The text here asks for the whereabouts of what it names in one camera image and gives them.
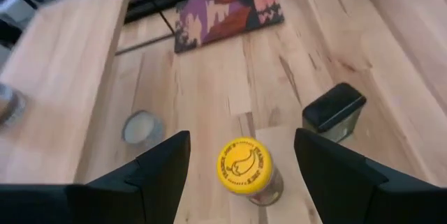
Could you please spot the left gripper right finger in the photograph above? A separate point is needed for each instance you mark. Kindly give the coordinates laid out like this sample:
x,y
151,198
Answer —
x,y
349,196

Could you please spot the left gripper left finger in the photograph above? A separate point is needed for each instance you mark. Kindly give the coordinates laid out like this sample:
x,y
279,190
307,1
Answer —
x,y
104,203

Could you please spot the yellow-lid spice jar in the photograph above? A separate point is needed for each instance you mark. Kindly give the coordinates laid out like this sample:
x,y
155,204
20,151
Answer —
x,y
244,166

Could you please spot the tan-lid clear spice jar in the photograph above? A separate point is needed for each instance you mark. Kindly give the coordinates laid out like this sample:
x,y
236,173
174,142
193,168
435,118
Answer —
x,y
10,105

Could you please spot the grey cylinder under shelf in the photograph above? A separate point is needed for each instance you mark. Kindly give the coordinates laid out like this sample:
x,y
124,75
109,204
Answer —
x,y
141,128

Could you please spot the wooden shelf with black legs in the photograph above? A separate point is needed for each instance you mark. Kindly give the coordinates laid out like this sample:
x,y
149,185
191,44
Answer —
x,y
63,60

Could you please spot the canyon picture book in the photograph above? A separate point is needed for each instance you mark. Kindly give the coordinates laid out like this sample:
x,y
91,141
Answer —
x,y
223,18

